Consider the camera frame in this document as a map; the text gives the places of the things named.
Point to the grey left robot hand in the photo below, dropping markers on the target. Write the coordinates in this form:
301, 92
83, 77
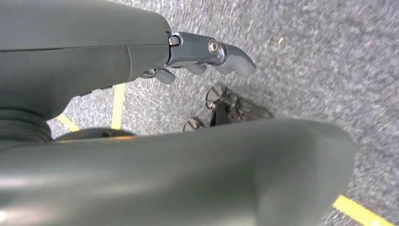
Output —
78, 46

